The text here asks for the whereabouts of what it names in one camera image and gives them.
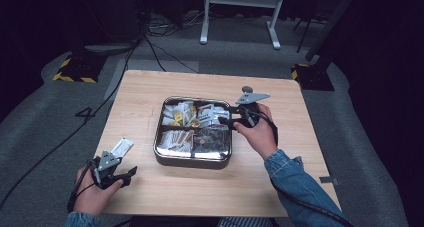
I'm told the pile of white yellow packets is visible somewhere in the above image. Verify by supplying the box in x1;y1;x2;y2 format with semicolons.
162;101;198;128

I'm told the black yellow striped base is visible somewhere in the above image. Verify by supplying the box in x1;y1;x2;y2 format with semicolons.
52;53;105;84
290;63;336;92

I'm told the tangle of floor cables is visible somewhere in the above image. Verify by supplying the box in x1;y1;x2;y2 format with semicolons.
146;10;208;38

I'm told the long black floor cable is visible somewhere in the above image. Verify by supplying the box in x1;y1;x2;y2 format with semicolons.
0;36;142;211

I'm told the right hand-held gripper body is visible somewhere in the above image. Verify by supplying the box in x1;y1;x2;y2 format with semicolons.
234;91;271;128

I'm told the pile of dark foil packets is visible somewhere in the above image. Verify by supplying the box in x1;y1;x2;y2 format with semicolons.
193;128;231;155

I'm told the left hand-held gripper cable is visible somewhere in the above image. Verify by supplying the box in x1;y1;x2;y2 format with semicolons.
66;159;101;214

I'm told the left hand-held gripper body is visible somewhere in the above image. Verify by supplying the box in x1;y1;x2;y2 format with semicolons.
91;150;123;190

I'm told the single white sachet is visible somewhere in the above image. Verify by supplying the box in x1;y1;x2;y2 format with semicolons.
110;137;135;158

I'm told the pile of white brown sachets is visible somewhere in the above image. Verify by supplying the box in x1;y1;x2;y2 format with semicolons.
157;129;195;154

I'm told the grey tape strip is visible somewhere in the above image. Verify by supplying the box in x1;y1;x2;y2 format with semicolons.
318;175;340;185

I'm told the pile of white red packets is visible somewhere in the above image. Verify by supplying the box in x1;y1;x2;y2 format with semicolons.
196;103;231;131

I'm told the dark slanted pole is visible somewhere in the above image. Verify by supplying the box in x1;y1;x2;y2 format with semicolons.
303;0;362;63

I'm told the square metal tin box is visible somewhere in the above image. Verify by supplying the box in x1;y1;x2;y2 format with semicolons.
153;96;234;170

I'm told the person's left hand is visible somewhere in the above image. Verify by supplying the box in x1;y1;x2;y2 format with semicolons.
72;166;125;217

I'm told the thin black floor cable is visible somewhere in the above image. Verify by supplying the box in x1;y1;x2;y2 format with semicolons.
144;36;200;74

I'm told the person's right hand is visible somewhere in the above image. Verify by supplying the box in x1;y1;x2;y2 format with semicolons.
232;102;279;161

